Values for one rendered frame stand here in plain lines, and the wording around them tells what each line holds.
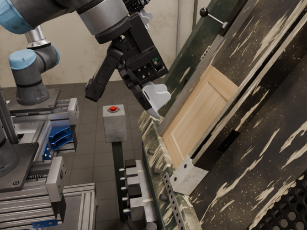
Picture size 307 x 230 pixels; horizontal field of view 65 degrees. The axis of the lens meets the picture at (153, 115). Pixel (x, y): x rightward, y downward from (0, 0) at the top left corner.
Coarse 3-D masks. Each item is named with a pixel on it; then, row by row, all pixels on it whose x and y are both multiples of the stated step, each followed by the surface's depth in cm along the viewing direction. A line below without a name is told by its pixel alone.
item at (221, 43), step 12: (252, 0) 93; (240, 12) 95; (240, 24) 97; (228, 36) 99; (216, 48) 100; (204, 60) 105; (216, 60) 103; (204, 72) 105; (192, 84) 107; (180, 96) 112; (180, 108) 112; (168, 120) 114
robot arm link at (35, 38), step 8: (32, 32) 114; (40, 32) 116; (32, 40) 115; (40, 40) 117; (32, 48) 116; (40, 48) 116; (48, 48) 119; (56, 48) 126; (48, 56) 119; (56, 56) 124; (48, 64) 120; (56, 64) 127
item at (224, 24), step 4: (204, 8) 98; (200, 12) 99; (204, 12) 98; (208, 12) 99; (204, 16) 99; (208, 16) 99; (212, 16) 99; (216, 20) 99; (224, 24) 98; (224, 28) 98
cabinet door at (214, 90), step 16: (208, 80) 100; (224, 80) 91; (192, 96) 107; (208, 96) 97; (224, 96) 87; (192, 112) 103; (208, 112) 93; (176, 128) 109; (192, 128) 98; (176, 144) 104; (192, 144) 94; (176, 160) 99
